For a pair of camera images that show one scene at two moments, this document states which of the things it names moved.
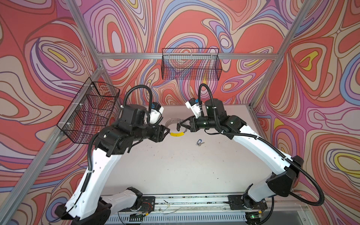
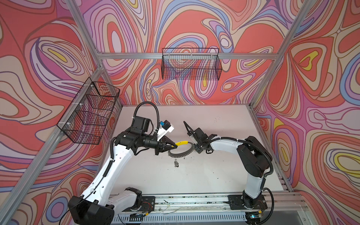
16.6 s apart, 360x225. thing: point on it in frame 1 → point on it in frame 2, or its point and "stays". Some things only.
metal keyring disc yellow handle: [174, 120] → [183, 148]
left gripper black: [159, 135] → [161, 146]
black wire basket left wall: [90, 111] stays
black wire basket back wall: [191, 63] stays
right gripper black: [193, 125] → [197, 149]
